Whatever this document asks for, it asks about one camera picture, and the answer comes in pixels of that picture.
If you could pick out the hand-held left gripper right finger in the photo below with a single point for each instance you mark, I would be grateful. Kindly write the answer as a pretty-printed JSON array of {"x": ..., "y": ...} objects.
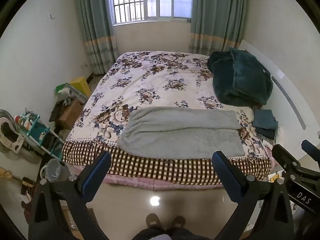
[{"x": 226, "y": 177}]

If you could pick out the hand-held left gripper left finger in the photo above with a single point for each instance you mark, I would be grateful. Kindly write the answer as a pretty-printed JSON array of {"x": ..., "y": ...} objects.
[{"x": 96, "y": 173}]

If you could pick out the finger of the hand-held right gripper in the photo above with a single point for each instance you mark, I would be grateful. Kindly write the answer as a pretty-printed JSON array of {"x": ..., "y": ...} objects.
[
  {"x": 310, "y": 146},
  {"x": 285, "y": 158}
]

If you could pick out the grey fleece blanket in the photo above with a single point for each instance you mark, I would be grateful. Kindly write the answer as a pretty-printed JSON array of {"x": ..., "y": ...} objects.
[{"x": 180, "y": 135}]

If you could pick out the folded dark grey cloth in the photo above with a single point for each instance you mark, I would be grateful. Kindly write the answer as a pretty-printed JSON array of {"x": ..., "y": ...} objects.
[{"x": 266, "y": 133}]

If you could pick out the clear plastic pitcher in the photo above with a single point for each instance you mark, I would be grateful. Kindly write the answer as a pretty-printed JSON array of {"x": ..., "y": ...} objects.
[{"x": 56, "y": 170}]

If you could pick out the folded teal cloth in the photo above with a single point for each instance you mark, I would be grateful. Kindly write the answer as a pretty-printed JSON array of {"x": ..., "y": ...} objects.
[{"x": 264, "y": 118}]

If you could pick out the brown cardboard box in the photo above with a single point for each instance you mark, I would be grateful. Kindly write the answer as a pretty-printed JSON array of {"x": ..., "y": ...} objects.
[{"x": 71, "y": 113}]

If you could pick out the person's right brown slipper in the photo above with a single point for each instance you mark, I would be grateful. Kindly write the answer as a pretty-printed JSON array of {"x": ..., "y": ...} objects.
[{"x": 178, "y": 222}]

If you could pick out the person's brown slipper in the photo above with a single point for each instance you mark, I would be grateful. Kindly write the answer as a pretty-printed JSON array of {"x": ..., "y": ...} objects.
[
  {"x": 178, "y": 222},
  {"x": 153, "y": 221}
]

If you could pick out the red cloth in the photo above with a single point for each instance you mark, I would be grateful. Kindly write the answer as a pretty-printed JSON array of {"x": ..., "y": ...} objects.
[{"x": 28, "y": 190}]

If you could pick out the teal storage rack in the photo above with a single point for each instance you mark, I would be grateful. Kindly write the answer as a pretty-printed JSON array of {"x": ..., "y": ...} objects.
[{"x": 37, "y": 130}]

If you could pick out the person's left brown slipper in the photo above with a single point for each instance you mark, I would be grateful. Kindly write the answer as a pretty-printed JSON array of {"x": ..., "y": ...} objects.
[{"x": 153, "y": 221}]

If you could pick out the white headboard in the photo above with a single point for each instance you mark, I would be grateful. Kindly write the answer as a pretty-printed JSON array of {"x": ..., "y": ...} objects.
[{"x": 282, "y": 70}]

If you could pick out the person's dark trouser legs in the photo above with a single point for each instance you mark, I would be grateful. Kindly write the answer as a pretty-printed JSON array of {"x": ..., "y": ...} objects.
[{"x": 150, "y": 235}]

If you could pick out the clear bin with green lid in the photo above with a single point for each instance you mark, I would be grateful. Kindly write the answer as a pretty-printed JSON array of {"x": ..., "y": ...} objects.
[{"x": 67, "y": 91}]

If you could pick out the yellow box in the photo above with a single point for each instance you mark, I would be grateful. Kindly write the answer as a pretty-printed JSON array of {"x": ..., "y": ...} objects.
[{"x": 81, "y": 86}]

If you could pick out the dark green blanket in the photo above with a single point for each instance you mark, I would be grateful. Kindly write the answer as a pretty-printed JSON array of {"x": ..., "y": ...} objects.
[{"x": 240, "y": 80}]

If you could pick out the floor fan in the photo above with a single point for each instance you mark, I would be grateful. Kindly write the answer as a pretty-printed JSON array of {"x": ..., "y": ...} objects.
[{"x": 8, "y": 132}]

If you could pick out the bed with floral sheet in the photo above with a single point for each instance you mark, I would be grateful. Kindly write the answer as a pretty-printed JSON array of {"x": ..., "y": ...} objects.
[{"x": 155, "y": 80}]

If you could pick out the teal striped curtain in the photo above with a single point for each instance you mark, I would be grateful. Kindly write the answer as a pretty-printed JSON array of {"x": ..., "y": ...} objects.
[
  {"x": 217, "y": 17},
  {"x": 96, "y": 25}
]

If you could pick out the barred window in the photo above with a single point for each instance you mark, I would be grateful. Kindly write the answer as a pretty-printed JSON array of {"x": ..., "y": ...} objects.
[{"x": 150, "y": 0}]

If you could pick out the wall socket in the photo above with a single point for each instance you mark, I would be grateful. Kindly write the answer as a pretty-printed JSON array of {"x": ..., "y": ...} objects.
[{"x": 85, "y": 66}]

